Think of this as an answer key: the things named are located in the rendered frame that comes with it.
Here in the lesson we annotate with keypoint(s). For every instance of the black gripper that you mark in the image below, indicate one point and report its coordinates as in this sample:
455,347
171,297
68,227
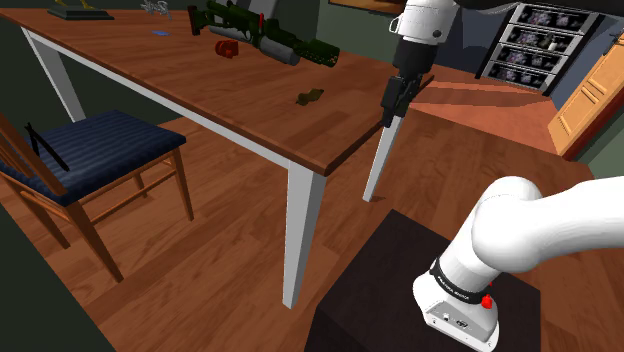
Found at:
412,56

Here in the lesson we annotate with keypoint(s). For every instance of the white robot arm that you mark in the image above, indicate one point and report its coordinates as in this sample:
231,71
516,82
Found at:
516,229

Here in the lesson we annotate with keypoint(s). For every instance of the small olive green lump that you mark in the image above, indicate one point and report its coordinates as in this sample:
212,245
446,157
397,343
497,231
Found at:
308,97

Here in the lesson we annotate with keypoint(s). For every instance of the black shelf with grey trays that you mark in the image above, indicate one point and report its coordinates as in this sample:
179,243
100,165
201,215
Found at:
534,46

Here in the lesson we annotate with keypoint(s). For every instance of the dark green toy gun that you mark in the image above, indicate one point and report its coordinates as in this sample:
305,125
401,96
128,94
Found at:
273,36

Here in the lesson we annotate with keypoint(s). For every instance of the small red block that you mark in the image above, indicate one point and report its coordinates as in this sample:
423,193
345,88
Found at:
226,48

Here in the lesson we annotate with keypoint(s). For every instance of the orange wooden door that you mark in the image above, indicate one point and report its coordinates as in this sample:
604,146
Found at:
585,102

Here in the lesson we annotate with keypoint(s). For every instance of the wooden table with white legs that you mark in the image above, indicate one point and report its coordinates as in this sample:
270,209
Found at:
219,92

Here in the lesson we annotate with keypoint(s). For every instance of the dark robot stand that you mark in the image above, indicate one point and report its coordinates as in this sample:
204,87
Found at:
370,302

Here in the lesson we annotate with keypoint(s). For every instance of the flat blue card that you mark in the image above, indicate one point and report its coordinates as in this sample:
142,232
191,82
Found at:
160,33

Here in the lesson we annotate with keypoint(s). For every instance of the wooden chair with blue cushion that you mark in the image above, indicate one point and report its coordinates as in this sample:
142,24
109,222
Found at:
102,146

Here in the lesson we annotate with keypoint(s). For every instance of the golden figure on dark base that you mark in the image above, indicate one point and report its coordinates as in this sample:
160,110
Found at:
80,13

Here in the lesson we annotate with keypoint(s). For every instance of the thin black rod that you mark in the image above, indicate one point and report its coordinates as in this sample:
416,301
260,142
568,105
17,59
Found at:
46,145

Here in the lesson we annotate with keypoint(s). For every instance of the framed wall picture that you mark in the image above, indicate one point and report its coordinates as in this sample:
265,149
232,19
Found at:
365,5

